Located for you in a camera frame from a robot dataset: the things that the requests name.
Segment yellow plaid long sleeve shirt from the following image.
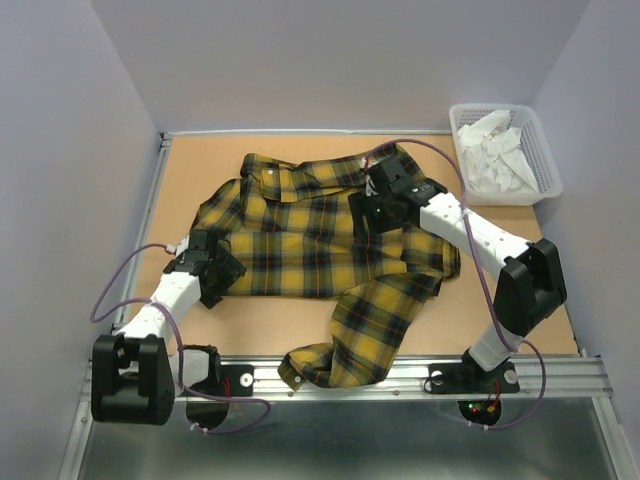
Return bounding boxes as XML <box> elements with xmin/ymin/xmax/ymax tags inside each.
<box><xmin>193</xmin><ymin>153</ymin><xmax>461</xmax><ymax>366</ymax></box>

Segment white plastic laundry basket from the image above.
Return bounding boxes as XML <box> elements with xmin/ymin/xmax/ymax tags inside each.
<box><xmin>449</xmin><ymin>103</ymin><xmax>563</xmax><ymax>206</ymax></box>

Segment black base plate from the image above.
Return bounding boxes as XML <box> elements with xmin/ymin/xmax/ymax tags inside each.
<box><xmin>194</xmin><ymin>364</ymin><xmax>254</xmax><ymax>398</ymax></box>
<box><xmin>423</xmin><ymin>362</ymin><xmax>520</xmax><ymax>396</ymax></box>

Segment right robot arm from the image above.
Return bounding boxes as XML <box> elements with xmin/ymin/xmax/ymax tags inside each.
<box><xmin>349</xmin><ymin>158</ymin><xmax>567</xmax><ymax>390</ymax></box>

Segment aluminium mounting rail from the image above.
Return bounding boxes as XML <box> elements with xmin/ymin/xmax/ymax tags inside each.
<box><xmin>79</xmin><ymin>353</ymin><xmax>614</xmax><ymax>401</ymax></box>

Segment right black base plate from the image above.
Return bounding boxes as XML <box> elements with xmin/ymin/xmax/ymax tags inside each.
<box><xmin>423</xmin><ymin>362</ymin><xmax>520</xmax><ymax>396</ymax></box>

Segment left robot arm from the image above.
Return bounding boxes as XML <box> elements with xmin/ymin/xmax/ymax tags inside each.
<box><xmin>91</xmin><ymin>229</ymin><xmax>246</xmax><ymax>425</ymax></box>

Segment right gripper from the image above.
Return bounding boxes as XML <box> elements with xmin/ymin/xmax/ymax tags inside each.
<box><xmin>346</xmin><ymin>188</ymin><xmax>404</xmax><ymax>239</ymax></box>

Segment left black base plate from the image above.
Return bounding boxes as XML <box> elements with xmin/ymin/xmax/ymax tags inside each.
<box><xmin>194</xmin><ymin>364</ymin><xmax>254</xmax><ymax>398</ymax></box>

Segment white shirt in basket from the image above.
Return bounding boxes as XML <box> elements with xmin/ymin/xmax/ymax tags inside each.
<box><xmin>457</xmin><ymin>110</ymin><xmax>539</xmax><ymax>194</ymax></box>

